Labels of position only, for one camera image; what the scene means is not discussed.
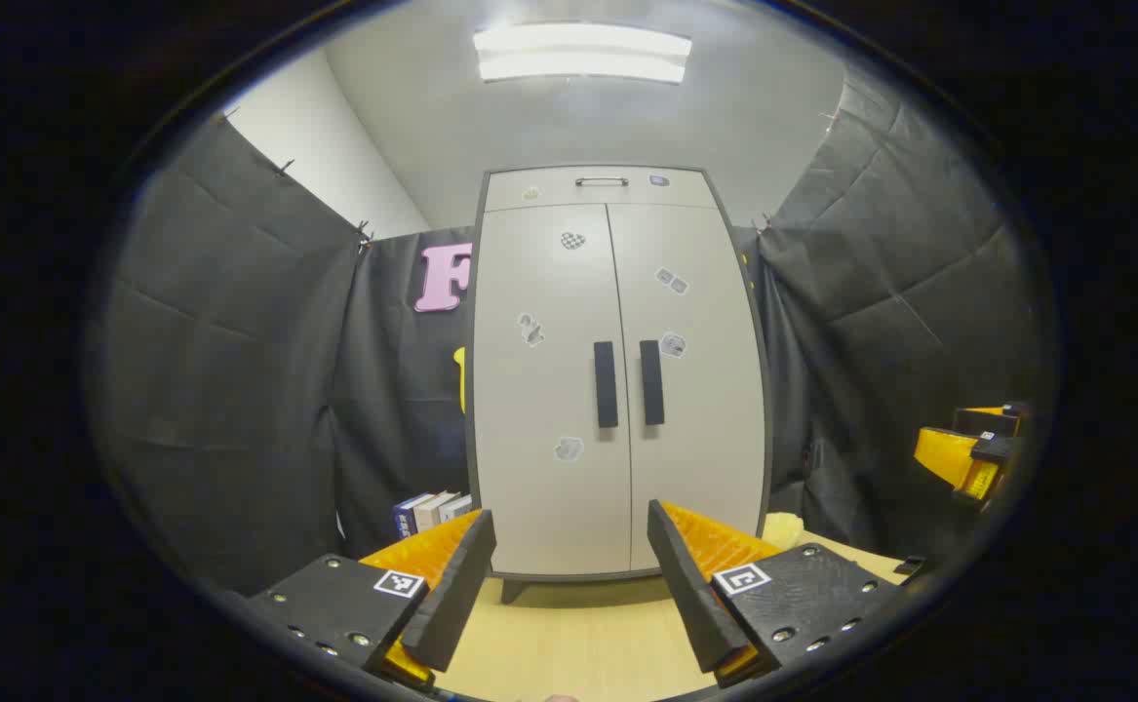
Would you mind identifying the ceiling light panel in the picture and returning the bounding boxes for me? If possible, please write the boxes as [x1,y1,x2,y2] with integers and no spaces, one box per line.
[473,23,693,86]

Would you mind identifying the checkered-sticker grey shoe cabinet door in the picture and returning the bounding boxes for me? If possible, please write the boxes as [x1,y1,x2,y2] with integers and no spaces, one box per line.
[473,203,634,576]

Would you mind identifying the box-sticker grey shoe cabinet door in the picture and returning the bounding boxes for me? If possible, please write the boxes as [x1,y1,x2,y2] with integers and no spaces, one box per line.
[608,202,767,572]

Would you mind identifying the blue spine book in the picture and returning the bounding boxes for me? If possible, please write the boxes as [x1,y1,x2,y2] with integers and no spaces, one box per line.
[393,494,433,542]

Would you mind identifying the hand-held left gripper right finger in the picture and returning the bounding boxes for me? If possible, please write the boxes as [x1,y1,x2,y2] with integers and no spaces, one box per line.
[647,499,907,688]

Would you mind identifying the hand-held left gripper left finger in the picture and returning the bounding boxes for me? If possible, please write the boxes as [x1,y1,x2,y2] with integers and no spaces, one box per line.
[247,509,497,688]

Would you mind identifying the grey double-door shoe cabinet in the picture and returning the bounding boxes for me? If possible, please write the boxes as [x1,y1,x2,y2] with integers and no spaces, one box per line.
[466,166,774,605]

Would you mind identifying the yellow sponge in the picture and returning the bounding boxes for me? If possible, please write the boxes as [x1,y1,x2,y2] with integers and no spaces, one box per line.
[762,512,805,550]

